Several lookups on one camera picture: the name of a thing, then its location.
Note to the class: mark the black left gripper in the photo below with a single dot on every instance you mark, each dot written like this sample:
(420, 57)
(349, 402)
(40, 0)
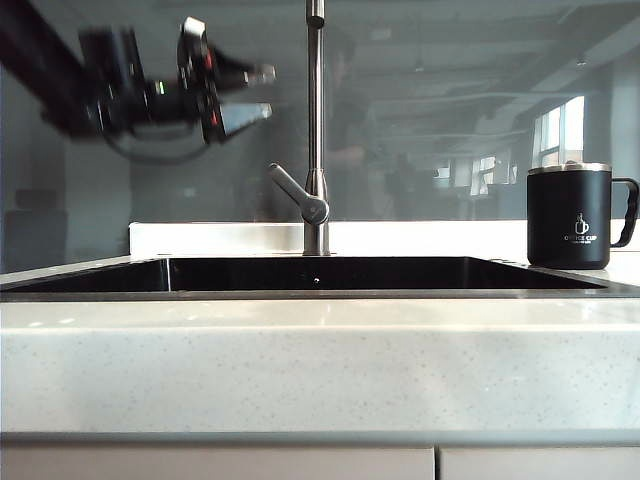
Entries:
(202, 90)

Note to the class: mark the grey steel faucet lever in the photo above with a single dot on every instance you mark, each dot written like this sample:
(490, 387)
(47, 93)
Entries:
(295, 192)

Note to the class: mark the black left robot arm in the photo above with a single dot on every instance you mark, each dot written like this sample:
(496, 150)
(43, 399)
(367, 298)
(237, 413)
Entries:
(30, 40)

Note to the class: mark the stainless steel faucet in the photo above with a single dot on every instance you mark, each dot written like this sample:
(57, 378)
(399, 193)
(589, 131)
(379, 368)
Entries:
(315, 100)

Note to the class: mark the black undermount sink basin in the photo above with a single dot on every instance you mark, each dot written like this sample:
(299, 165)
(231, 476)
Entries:
(350, 274)

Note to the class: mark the white counter upstand ledge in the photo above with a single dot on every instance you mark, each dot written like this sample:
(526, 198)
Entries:
(215, 239)

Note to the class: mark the wide beige cabinet door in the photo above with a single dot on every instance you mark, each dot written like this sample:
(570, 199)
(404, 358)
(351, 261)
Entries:
(200, 465)

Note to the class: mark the narrow beige cabinet door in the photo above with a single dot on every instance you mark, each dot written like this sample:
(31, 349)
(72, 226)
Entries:
(540, 465)

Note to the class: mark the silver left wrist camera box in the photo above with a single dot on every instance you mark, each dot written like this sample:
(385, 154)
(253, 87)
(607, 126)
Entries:
(192, 26)

